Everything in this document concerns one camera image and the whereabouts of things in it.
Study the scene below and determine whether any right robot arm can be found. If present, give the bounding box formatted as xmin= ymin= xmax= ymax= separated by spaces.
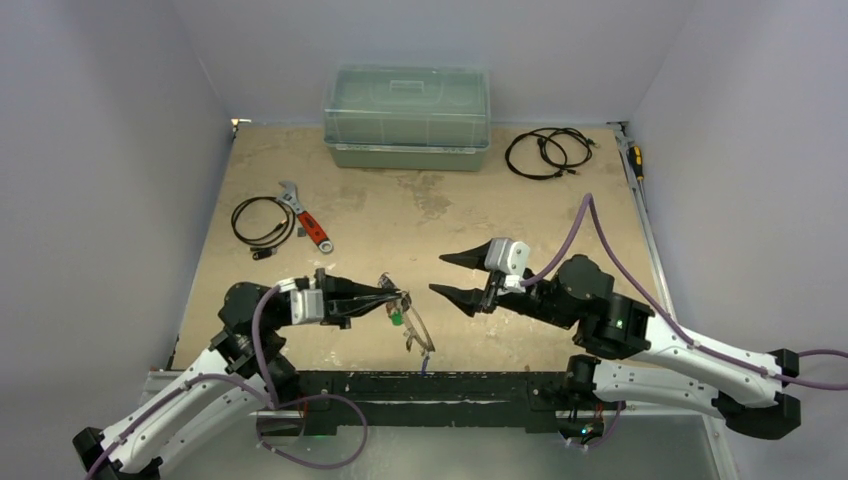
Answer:
xmin=430 ymin=238 xmax=801 ymax=440

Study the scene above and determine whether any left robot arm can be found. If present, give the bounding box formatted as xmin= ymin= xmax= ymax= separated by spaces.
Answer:
xmin=73 ymin=269 xmax=405 ymax=479

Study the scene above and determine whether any clear lidded green box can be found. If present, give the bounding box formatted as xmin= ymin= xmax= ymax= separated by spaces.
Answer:
xmin=323 ymin=65 xmax=491 ymax=172

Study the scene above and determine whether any yellow black screwdriver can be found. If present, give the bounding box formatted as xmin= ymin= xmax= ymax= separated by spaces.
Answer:
xmin=627 ymin=145 xmax=644 ymax=183

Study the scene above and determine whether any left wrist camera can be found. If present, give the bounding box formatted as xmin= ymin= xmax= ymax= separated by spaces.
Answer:
xmin=275 ymin=276 xmax=325 ymax=325

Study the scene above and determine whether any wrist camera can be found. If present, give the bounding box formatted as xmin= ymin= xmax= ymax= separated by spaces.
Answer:
xmin=275 ymin=276 xmax=325 ymax=325
xmin=483 ymin=237 xmax=532 ymax=295

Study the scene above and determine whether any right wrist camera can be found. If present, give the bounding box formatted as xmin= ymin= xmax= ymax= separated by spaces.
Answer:
xmin=483 ymin=237 xmax=532 ymax=295

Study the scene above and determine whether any red handled adjustable wrench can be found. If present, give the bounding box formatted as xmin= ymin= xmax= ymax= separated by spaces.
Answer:
xmin=277 ymin=181 xmax=334 ymax=254

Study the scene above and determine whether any black coiled cable left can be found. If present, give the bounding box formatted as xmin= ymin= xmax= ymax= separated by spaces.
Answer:
xmin=230 ymin=195 xmax=297 ymax=261

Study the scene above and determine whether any black coiled cable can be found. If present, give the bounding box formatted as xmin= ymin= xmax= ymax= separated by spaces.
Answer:
xmin=230 ymin=195 xmax=297 ymax=261
xmin=504 ymin=127 xmax=595 ymax=181

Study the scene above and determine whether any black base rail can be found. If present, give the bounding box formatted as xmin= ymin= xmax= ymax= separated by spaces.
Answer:
xmin=233 ymin=369 xmax=628 ymax=436

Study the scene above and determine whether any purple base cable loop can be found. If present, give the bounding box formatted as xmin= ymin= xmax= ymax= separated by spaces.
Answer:
xmin=255 ymin=389 xmax=371 ymax=472

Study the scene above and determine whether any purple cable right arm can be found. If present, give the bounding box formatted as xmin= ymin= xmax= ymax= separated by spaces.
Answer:
xmin=519 ymin=193 xmax=848 ymax=392

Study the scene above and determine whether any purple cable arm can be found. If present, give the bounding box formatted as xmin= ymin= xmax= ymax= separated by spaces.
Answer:
xmin=519 ymin=193 xmax=848 ymax=392
xmin=83 ymin=284 xmax=282 ymax=480

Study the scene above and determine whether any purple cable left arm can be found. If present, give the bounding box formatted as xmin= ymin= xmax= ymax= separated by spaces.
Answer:
xmin=83 ymin=284 xmax=282 ymax=480

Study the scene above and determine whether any black coiled cable right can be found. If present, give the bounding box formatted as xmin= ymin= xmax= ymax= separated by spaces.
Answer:
xmin=504 ymin=127 xmax=595 ymax=181

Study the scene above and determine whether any aluminium frame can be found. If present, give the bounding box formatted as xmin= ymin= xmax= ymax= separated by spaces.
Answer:
xmin=119 ymin=369 xmax=741 ymax=480

